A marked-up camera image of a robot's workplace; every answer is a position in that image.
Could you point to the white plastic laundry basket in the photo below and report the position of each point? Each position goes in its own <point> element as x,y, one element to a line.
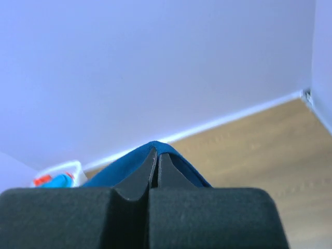
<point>73,167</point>

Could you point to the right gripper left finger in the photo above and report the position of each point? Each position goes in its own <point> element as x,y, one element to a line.
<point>137,185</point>

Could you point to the teal t shirt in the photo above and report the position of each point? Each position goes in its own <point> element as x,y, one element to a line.
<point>60,181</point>

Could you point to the dark blue t shirt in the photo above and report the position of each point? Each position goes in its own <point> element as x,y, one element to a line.
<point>127,164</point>

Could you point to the orange cloth in basket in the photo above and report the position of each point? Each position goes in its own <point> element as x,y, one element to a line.
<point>46,178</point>

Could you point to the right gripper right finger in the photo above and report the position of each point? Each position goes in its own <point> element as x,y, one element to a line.
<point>169,176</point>

